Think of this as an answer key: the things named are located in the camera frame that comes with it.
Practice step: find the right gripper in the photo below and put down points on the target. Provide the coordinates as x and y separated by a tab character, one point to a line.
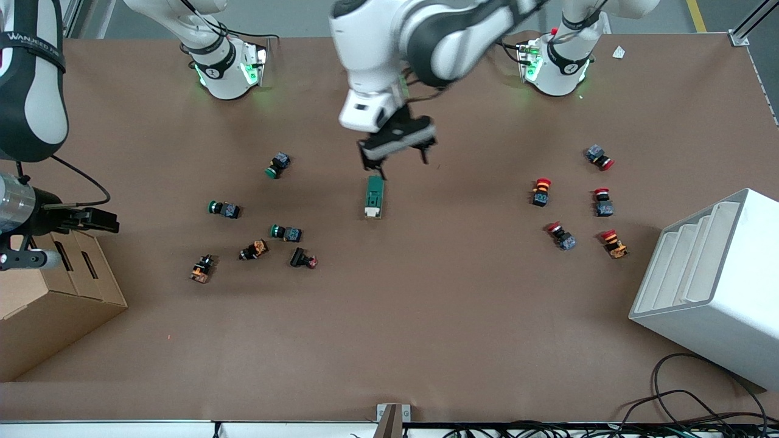
45	219

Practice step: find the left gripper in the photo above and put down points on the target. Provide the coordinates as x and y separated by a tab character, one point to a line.
406	126

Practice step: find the green load switch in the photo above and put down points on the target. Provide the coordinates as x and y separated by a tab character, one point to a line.
373	194

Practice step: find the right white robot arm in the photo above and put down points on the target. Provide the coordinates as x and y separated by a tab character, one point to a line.
222	67

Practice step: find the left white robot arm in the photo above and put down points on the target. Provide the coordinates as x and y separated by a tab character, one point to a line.
377	36

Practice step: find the brown cardboard box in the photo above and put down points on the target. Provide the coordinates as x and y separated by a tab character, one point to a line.
55	310

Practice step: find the black button orange body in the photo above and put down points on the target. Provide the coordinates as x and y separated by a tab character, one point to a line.
202	269
254	249

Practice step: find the green button blue body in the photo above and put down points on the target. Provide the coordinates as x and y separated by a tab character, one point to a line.
286	232
224	208
278	164

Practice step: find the black button red tip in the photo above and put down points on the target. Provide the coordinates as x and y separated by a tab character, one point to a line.
303	258

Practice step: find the red button orange body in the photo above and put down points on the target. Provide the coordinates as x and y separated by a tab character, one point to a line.
613	243
540	191

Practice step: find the red button grey body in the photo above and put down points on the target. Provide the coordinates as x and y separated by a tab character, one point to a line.
561	236

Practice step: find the red button blue body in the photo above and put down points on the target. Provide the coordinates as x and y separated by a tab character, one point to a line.
599	157
604	202

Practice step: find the small white paper scrap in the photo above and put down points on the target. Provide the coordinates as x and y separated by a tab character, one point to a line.
619	52

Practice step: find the white plastic storage bin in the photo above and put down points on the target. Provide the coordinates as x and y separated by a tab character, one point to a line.
718	286

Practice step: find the aluminium frame profile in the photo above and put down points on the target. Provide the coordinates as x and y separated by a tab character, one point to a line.
72	18
751	21

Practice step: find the white table edge rail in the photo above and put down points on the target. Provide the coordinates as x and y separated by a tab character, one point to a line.
122	431

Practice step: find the metal table edge bracket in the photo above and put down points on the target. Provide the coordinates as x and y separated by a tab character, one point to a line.
389	420

